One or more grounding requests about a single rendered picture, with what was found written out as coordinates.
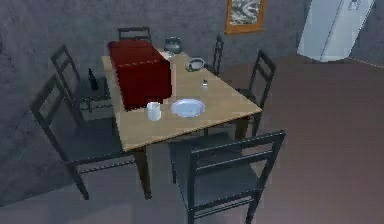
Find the white mug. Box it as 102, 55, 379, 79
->
146, 101, 163, 122

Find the black bottle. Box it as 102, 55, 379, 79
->
87, 68, 100, 92

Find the dark grey wooden chair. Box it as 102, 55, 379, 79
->
203, 33, 225, 77
235, 49, 277, 137
117, 26, 153, 44
49, 43, 114, 123
168, 130, 287, 224
29, 73, 138, 201

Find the dark red box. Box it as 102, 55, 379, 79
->
107, 39, 173, 112

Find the white fridge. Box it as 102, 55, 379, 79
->
296, 0, 376, 63

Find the light wooden dining table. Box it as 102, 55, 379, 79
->
101, 49, 264, 201

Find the white round plate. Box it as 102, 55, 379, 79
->
170, 98, 207, 119

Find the grey round bowl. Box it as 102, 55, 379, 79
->
185, 57, 207, 72

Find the orange framed wall picture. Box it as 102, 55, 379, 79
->
224, 0, 268, 35

